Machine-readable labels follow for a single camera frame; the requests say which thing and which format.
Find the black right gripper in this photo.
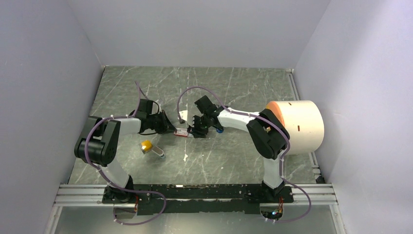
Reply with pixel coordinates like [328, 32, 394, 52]
[188, 114, 210, 138]

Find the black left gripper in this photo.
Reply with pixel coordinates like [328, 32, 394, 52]
[146, 109, 176, 134]

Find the red white staple box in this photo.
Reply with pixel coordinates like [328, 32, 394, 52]
[173, 128, 189, 137]

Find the yellow capped glue stick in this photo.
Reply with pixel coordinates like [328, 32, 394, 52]
[139, 140, 166, 158]

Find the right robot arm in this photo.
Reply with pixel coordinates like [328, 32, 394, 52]
[187, 96, 290, 202]

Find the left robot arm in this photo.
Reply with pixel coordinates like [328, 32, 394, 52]
[74, 98, 177, 203]

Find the white cylinder with coloured lid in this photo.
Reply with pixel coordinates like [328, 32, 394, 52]
[266, 100, 324, 155]

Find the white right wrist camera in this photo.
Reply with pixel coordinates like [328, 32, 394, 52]
[179, 110, 193, 124]

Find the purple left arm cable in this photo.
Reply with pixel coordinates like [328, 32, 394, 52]
[84, 80, 168, 226]

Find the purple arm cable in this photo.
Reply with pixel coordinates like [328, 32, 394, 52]
[84, 80, 168, 226]
[176, 86, 312, 224]

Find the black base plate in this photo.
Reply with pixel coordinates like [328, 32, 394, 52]
[101, 184, 294, 215]

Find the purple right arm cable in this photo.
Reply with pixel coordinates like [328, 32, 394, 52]
[176, 86, 312, 224]

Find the aluminium rail frame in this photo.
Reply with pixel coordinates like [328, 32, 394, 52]
[54, 66, 343, 234]

